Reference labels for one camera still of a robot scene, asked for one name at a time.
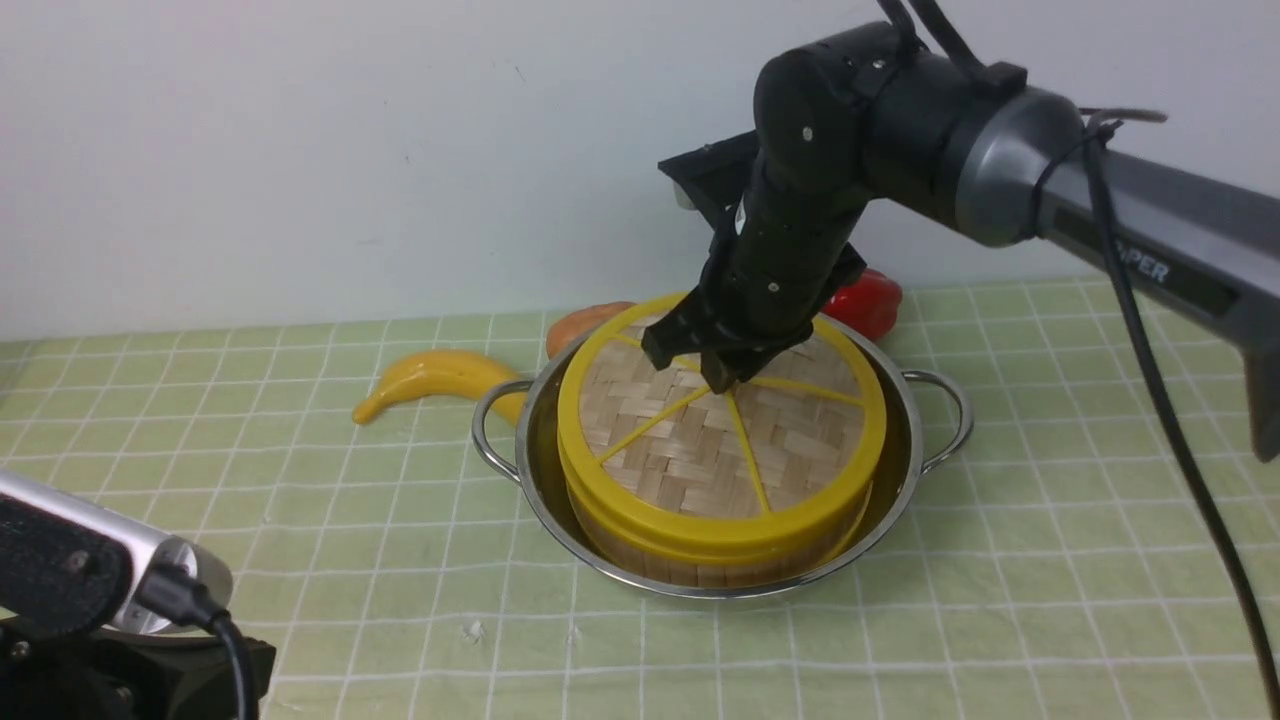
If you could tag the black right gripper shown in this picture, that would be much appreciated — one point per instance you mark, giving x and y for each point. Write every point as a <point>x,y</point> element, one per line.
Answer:
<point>775,261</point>

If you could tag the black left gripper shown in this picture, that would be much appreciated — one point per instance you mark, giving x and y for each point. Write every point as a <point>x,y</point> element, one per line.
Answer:
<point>113,675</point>

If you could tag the yellow bamboo steamer lid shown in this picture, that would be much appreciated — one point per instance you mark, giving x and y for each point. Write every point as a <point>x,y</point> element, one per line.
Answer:
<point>815,414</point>

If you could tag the yellow rimmed bamboo steamer basket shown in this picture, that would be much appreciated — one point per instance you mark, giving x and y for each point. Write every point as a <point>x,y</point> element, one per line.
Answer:
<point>738,533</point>

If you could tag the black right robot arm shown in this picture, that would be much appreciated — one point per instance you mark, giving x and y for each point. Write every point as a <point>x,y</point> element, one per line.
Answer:
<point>871,113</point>

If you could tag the stainless steel pot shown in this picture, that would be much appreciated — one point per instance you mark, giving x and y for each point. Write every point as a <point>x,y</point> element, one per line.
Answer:
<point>537,471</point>

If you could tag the red toy pepper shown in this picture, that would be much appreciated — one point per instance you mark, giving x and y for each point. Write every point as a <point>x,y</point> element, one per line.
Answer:
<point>869,306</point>

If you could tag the yellow toy banana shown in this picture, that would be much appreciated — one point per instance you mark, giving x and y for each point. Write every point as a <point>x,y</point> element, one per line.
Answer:
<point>452,372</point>

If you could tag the green checkered tablecloth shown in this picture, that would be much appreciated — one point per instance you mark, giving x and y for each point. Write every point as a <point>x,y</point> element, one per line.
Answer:
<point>1055,569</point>

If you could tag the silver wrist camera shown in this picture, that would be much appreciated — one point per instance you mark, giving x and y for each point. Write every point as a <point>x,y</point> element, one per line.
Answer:
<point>71,566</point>

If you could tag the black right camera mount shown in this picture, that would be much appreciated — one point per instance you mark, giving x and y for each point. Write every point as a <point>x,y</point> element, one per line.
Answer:
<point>710,180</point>

